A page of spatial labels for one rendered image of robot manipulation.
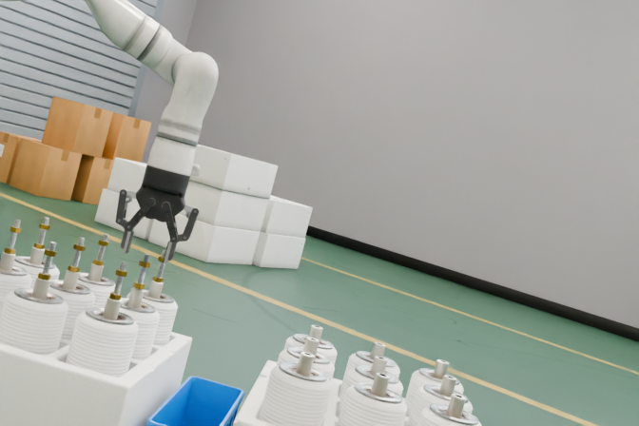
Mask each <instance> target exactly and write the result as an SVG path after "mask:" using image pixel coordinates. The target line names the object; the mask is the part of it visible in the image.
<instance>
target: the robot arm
mask: <svg viewBox="0 0 639 426"><path fill-rule="evenodd" d="M0 1H22V0H0ZM85 1H86V3H87V6H88V7H89V9H90V11H91V13H92V15H93V17H94V19H95V20H96V22H97V24H98V26H99V27H100V29H101V31H102V32H103V33H104V35H105V36H106V37H107V38H108V39H109V40H110V41H111V42H112V43H113V44H114V45H116V46H117V47H118V48H120V49H122V50H123V51H125V52H126V53H128V54H129V55H131V56H132V57H134V58H135V59H137V60H138V61H140V62H141V63H143V64H145V65H147V66H148V67H150V68H151V69H152V70H153V71H155V72H156V73H157V74H158V75H159V76H161V77H162V78H163V79H164V80H165V81H167V82H168V83H169V84H170V85H172V86H173V87H174V88H173V91H172V94H171V98H170V102H169V104H168V105H167V106H166V108H165V109H164V112H163V114H162V117H161V120H160V123H159V127H158V131H157V135H156V138H155V141H154V143H153V145H152V148H151V150H150V154H149V157H148V161H147V165H146V169H145V175H144V178H143V182H142V185H141V187H140V189H139V190H138V191H130V190H128V189H122V190H121V191H120V194H119V201H118V207H117V214H116V221H115V222H116V223H117V224H119V225H120V226H122V227H123V228H124V230H125V232H124V236H123V239H122V243H121V248H123V249H124V251H123V253H126V254H127V253H128V252H129V248H130V246H131V242H132V238H133V234H134V231H133V229H134V227H135V226H136V225H137V224H138V223H139V222H140V221H141V220H142V219H143V218H144V217H146V218H147V219H155V220H157V221H159V222H162V223H166V226H167V229H168V233H169V238H170V241H169V242H168V244H167V247H166V251H165V257H164V261H163V263H168V261H171V260H172V259H173V257H174V253H175V250H176V246H177V243H178V242H186V241H187V240H189V238H190V236H191V233H192V231H193V228H194V226H195V223H196V221H197V219H198V216H199V214H200V208H198V207H192V206H190V205H187V204H185V200H184V196H185V192H186V190H187V186H188V182H189V178H190V174H192V175H196V176H199V172H200V169H201V168H200V166H199V165H197V164H194V160H195V152H196V146H197V143H198V140H199V136H200V133H201V132H200V131H201V128H202V123H203V118H204V115H205V113H206V112H207V110H208V108H209V105H210V103H211V100H212V98H213V95H214V93H215V90H216V86H217V83H218V78H219V71H218V67H217V64H216V62H215V61H214V60H213V58H212V57H210V56H209V55H207V54H205V53H202V52H192V51H190V50H189V49H187V48H185V47H184V46H183V45H181V44H180V43H178V42H177V41H176V40H174V39H173V38H172V35H171V34H170V32H169V31H168V30H167V29H165V28H164V27H163V26H161V25H160V24H159V23H157V22H156V21H154V20H153V19H152V18H150V17H149V16H147V15H146V14H144V13H143V12H142V11H140V10H138V9H137V8H135V7H134V6H133V5H131V4H130V3H129V2H128V1H126V0H85ZM134 197H136V199H137V202H138V204H139V206H140V209H139V210H138V211H137V212H136V214H135V215H134V216H133V217H132V219H131V220H130V221H128V220H127V219H126V210H127V203H130V202H132V199H133V198H134ZM183 210H184V211H185V216H186V217H187V218H188V221H187V224H186V226H185V229H184V233H183V234H178V230H177V224H176V219H175V216H176V215H178V214H179V213H180V212H181V211H183Z"/></svg>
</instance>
